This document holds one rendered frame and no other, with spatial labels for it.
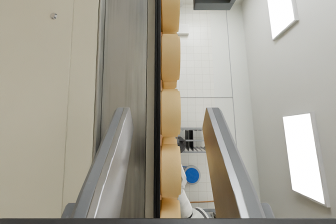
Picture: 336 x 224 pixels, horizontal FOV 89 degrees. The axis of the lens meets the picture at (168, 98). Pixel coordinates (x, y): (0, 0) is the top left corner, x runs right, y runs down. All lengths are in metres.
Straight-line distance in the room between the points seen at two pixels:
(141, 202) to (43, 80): 0.16
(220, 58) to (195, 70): 0.73
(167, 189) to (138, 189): 0.04
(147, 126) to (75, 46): 0.11
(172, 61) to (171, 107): 0.04
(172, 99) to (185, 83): 4.29
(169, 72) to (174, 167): 0.09
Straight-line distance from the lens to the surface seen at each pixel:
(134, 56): 0.20
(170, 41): 0.17
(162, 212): 0.19
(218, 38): 5.12
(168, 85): 0.23
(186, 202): 0.85
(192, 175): 4.25
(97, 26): 0.21
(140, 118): 0.19
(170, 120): 0.16
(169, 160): 0.17
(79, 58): 0.21
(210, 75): 4.63
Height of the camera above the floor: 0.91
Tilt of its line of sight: level
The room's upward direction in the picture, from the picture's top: 90 degrees clockwise
